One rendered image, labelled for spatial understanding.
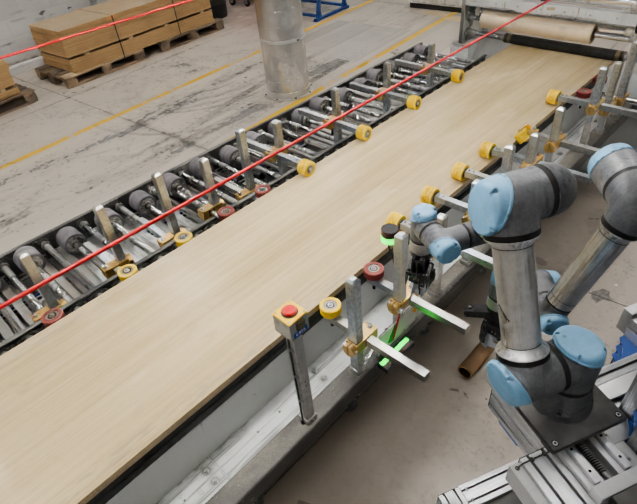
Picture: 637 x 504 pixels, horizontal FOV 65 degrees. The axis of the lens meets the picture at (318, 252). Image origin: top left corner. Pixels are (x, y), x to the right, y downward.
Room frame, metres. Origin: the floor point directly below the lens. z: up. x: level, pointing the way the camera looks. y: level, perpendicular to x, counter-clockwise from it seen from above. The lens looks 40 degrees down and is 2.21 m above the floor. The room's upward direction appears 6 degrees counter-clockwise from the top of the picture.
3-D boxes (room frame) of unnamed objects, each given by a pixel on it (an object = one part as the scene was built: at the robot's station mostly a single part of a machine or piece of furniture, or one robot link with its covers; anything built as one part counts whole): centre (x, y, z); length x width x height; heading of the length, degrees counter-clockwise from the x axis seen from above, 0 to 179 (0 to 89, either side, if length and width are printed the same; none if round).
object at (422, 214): (1.17, -0.32, 1.29); 0.09 x 0.08 x 0.11; 14
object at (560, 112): (2.13, -1.20, 0.90); 0.03 x 0.03 x 0.48; 43
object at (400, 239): (1.29, -0.28, 0.93); 0.03 x 0.03 x 0.48; 43
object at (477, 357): (1.62, -0.79, 0.04); 0.30 x 0.08 x 0.08; 133
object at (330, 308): (1.26, -0.02, 0.85); 0.08 x 0.08 x 0.11
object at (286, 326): (0.94, 0.09, 1.18); 0.07 x 0.07 x 0.08; 43
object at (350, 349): (1.13, -0.11, 0.84); 0.13 x 0.06 x 0.05; 133
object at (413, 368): (1.11, -0.16, 0.84); 0.43 x 0.03 x 0.04; 43
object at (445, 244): (1.08, -0.36, 1.29); 0.11 x 0.11 x 0.08; 14
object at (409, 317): (1.25, -0.28, 0.75); 0.26 x 0.01 x 0.10; 133
